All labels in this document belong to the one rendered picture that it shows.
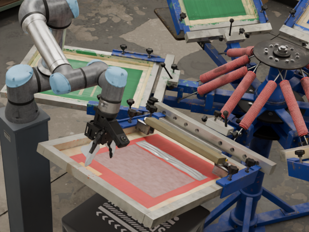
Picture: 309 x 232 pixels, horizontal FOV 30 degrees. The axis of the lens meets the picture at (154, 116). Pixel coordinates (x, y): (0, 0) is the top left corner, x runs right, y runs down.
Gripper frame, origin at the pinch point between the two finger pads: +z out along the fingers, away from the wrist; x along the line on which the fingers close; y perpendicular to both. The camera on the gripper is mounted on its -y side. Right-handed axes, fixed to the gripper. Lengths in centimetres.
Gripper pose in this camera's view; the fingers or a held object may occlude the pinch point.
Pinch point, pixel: (100, 162)
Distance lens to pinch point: 209.0
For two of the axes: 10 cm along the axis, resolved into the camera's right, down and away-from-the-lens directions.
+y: -7.7, -4.2, 4.9
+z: -2.5, 8.9, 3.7
